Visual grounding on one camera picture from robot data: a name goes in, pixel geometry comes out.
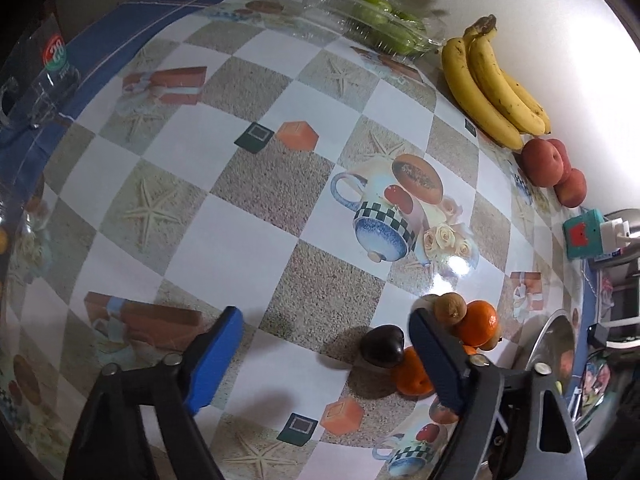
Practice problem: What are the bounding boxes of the teal plastic box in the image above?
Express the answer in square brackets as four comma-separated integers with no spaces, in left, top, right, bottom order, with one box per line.
[563,209,606,261]

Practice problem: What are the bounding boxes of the clear container with round label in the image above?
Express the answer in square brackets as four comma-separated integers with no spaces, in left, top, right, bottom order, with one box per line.
[0,15,83,131]

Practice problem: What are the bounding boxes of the small green fruits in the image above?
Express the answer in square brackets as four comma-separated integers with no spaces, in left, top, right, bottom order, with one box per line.
[345,0,428,53]

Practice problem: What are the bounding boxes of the red apple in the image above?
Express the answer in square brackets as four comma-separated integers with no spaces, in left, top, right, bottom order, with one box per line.
[521,137,571,188]
[547,138,571,171]
[554,167,587,208]

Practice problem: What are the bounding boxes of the stainless steel thermos kettle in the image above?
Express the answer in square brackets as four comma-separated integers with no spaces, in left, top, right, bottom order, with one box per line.
[602,207,640,281]

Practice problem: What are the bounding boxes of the yellow banana bunch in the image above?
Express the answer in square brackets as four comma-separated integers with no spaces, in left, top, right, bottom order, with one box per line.
[441,15,552,151]

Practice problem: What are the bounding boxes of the clear jar of small oranges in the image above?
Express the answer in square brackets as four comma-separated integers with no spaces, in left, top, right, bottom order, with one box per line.
[0,185,53,286]

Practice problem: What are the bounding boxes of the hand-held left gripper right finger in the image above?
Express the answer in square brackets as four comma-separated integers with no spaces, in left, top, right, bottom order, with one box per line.
[409,308,588,480]

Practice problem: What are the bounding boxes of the clear plastic fruit box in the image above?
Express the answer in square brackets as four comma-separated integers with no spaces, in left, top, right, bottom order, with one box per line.
[295,0,448,56]

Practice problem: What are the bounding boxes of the dark purple plum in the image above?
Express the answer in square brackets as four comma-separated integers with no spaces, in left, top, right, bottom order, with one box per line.
[361,325,405,367]

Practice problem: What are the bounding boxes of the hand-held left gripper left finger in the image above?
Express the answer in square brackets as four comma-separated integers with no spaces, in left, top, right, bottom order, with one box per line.
[62,306,244,480]

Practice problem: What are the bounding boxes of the stainless steel bowl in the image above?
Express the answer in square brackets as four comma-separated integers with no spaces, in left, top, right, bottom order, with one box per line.
[512,307,618,433]

